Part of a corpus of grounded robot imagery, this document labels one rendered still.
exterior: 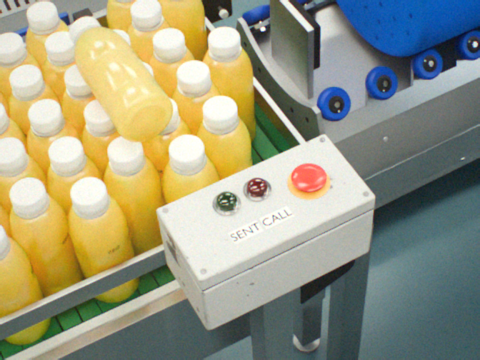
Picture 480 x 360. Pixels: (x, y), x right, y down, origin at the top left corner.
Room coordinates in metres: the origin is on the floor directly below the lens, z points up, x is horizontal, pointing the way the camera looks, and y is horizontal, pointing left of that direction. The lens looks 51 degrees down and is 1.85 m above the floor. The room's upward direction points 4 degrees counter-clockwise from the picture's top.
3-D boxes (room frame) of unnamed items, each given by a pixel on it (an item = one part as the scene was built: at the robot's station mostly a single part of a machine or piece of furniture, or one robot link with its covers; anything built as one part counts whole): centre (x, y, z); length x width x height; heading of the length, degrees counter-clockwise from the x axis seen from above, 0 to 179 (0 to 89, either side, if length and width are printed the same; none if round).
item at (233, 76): (0.84, 0.01, 0.98); 0.07 x 0.07 x 0.16
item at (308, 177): (0.59, -0.07, 1.11); 0.04 x 0.04 x 0.01
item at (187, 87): (0.79, 0.05, 1.07); 0.04 x 0.04 x 0.02
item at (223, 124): (0.73, 0.02, 1.07); 0.04 x 0.04 x 0.02
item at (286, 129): (0.89, -0.01, 0.96); 0.40 x 0.01 x 0.03; 25
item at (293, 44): (0.92, -0.08, 0.99); 0.10 x 0.02 x 0.12; 25
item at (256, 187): (0.59, -0.01, 1.11); 0.02 x 0.02 x 0.01
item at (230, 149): (0.73, 0.02, 0.98); 0.07 x 0.07 x 0.16
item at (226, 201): (0.57, 0.02, 1.11); 0.02 x 0.02 x 0.01
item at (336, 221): (0.57, -0.02, 1.05); 0.20 x 0.10 x 0.10; 115
